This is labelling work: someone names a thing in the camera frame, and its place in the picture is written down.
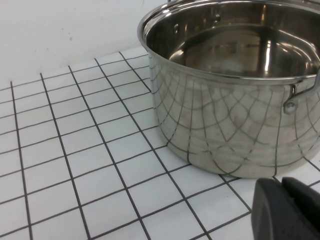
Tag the white black grid tablecloth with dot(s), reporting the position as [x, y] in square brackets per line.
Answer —
[75, 175]

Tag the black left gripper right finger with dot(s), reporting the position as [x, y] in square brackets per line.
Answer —
[307, 197]

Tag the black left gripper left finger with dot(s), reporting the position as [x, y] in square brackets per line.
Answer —
[272, 215]

